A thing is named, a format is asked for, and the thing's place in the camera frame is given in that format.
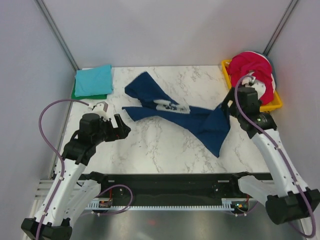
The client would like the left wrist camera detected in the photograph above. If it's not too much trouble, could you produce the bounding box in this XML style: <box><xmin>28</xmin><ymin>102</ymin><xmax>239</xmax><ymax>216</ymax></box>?
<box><xmin>88</xmin><ymin>101</ymin><xmax>109</xmax><ymax>120</ymax></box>

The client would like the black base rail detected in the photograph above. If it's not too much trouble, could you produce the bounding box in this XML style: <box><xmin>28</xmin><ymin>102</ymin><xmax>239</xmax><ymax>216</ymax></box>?
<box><xmin>101</xmin><ymin>173</ymin><xmax>247</xmax><ymax>206</ymax></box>

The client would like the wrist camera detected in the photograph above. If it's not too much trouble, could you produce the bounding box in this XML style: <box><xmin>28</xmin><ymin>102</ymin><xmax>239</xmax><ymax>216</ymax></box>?
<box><xmin>241</xmin><ymin>75</ymin><xmax>256</xmax><ymax>87</ymax></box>
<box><xmin>88</xmin><ymin>101</ymin><xmax>109</xmax><ymax>120</ymax></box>

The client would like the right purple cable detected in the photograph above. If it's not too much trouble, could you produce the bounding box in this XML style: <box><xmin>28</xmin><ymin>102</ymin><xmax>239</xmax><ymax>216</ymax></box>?
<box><xmin>234</xmin><ymin>74</ymin><xmax>315</xmax><ymax>238</ymax></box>

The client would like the green folded t shirt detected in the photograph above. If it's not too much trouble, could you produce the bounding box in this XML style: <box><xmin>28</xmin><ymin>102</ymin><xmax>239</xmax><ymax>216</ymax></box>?
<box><xmin>71</xmin><ymin>83</ymin><xmax>107</xmax><ymax>100</ymax></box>

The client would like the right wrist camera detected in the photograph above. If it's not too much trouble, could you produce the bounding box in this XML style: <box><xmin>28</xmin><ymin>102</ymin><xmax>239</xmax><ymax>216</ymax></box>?
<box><xmin>241</xmin><ymin>75</ymin><xmax>256</xmax><ymax>87</ymax></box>

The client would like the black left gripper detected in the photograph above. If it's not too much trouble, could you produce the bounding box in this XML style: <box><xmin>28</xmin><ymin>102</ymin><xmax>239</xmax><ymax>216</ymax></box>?
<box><xmin>92</xmin><ymin>113</ymin><xmax>130</xmax><ymax>146</ymax></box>

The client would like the light blue folded t shirt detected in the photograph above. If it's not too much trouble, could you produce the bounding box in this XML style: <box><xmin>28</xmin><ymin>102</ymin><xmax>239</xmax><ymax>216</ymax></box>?
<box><xmin>75</xmin><ymin>64</ymin><xmax>114</xmax><ymax>97</ymax></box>

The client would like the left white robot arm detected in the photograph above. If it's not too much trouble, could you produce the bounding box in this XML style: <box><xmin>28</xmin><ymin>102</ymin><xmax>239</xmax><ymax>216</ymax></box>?
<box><xmin>21</xmin><ymin>113</ymin><xmax>131</xmax><ymax>240</ymax></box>

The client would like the white slotted cable duct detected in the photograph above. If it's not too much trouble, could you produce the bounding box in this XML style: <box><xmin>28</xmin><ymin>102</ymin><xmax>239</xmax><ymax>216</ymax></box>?
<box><xmin>85</xmin><ymin>198</ymin><xmax>251</xmax><ymax>212</ymax></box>

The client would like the pink t shirt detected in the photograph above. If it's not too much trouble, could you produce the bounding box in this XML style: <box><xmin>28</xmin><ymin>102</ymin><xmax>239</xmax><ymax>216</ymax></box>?
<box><xmin>226</xmin><ymin>51</ymin><xmax>276</xmax><ymax>105</ymax></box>

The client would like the navy blue printed t shirt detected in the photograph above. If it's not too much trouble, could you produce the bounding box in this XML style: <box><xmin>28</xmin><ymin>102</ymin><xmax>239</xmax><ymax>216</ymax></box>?
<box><xmin>122</xmin><ymin>72</ymin><xmax>231</xmax><ymax>158</ymax></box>

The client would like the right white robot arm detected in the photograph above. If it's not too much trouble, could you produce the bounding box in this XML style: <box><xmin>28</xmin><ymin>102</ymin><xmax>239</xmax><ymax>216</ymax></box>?
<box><xmin>220</xmin><ymin>87</ymin><xmax>320</xmax><ymax>225</ymax></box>

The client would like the white t shirt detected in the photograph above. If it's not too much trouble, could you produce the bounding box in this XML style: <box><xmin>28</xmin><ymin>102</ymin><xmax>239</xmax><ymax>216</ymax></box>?
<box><xmin>247</xmin><ymin>71</ymin><xmax>276</xmax><ymax>100</ymax></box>

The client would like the yellow plastic bin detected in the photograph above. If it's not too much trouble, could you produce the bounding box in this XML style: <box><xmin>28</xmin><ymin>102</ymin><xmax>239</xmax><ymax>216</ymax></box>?
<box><xmin>221</xmin><ymin>59</ymin><xmax>283</xmax><ymax>112</ymax></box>

